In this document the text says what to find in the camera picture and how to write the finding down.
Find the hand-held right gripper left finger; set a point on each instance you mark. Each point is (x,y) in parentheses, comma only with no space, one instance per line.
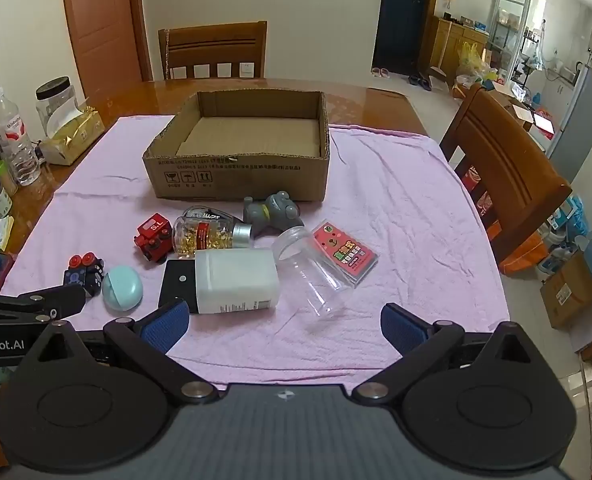
(168,322)

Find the yellow plastic bag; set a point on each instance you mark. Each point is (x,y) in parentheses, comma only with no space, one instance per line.
(471,57)

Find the brown wooden door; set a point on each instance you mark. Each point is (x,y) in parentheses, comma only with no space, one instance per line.
(100,25)

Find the wooden chair with solid back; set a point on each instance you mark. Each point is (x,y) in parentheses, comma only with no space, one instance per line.
(506,165)

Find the pink slippers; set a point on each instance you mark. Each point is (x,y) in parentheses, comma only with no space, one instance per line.
(380,72)

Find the yellow capsule bottle silver lid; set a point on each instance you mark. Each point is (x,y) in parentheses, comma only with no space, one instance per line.
(205,237)

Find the dark blue door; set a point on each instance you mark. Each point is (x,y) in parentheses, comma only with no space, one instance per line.
(406,15)

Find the mint green oval case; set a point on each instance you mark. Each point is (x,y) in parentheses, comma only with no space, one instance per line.
(121,290)

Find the grey toy animal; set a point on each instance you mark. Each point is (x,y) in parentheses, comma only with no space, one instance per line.
(273,212)

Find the brown cardboard box on floor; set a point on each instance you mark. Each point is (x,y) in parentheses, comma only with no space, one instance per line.
(573,290)

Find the dark slippers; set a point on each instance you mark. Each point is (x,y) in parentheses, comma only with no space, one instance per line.
(420,82)

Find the clear jar black lid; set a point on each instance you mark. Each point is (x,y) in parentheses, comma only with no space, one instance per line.
(58,105)

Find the red gift box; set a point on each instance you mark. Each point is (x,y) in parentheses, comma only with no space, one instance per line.
(476,192)

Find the wooden chair with slatted back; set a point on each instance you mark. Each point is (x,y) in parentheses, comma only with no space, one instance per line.
(210,42)

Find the white plastic bottle black lid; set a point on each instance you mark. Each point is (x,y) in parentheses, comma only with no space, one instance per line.
(235,280)

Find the gold tissue pack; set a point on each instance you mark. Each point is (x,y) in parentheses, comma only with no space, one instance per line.
(70,137)

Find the clear water bottle red label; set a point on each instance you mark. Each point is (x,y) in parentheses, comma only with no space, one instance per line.
(13,135)

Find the pink cloth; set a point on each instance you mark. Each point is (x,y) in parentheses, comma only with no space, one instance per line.
(401,185)

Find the clear plastic case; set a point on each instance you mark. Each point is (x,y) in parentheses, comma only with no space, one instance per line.
(210,214)

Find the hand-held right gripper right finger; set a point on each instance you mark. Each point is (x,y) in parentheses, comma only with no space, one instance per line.
(403,329)

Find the black toy car red wheels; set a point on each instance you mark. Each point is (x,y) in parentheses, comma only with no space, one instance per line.
(86,275)

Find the orange bag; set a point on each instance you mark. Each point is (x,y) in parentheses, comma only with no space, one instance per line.
(523,257)

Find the grey refrigerator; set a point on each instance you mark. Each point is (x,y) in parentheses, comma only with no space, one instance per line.
(581,120)

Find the wooden cabinet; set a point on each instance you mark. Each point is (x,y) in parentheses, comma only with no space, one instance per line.
(451,42)

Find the red toy train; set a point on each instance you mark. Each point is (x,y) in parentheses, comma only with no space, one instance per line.
(153,237)

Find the pink card pack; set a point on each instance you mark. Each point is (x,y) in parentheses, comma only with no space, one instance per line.
(343,252)

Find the clear plastic jar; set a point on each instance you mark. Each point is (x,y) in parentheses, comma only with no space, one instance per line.
(316,280)

